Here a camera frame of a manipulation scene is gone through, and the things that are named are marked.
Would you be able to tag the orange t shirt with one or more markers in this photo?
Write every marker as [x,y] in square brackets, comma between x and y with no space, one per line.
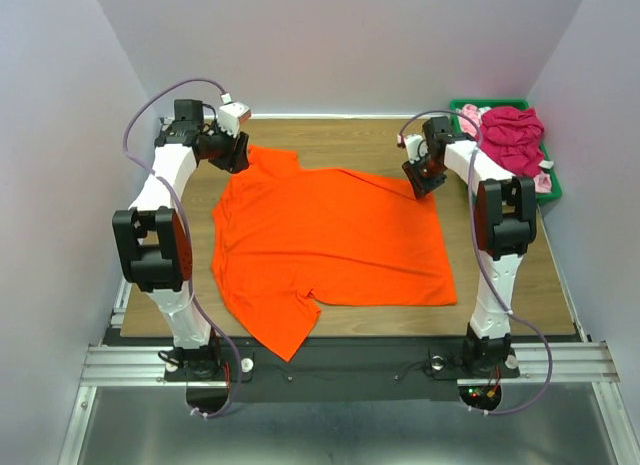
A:
[289,239]

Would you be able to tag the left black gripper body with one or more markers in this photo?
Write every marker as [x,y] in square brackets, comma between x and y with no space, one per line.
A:
[220,149]

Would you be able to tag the light pink t shirt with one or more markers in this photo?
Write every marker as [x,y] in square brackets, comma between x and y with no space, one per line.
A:
[542,182]

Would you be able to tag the green plastic bin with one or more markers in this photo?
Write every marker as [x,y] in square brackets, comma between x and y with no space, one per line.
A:
[519,104]

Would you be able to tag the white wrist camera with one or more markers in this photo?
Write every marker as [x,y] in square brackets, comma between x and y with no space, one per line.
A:
[415,146]
[231,116]

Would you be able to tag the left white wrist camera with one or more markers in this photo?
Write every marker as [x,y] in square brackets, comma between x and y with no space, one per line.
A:
[231,116]

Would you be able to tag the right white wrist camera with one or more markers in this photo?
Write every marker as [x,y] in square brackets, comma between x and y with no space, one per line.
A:
[415,146]

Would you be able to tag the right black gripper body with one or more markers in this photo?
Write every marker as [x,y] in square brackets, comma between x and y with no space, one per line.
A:
[425,169]

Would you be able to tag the aluminium rail frame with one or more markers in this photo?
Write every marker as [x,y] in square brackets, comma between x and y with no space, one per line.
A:
[562,408]

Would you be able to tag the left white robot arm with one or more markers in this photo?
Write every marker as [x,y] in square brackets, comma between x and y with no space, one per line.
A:
[154,249]

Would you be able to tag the magenta t shirt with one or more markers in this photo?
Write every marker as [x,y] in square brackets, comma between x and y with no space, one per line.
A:
[512,138]

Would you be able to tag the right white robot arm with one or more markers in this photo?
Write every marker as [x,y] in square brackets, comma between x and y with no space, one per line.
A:
[503,225]

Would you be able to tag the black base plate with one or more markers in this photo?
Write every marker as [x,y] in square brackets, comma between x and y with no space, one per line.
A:
[340,370]

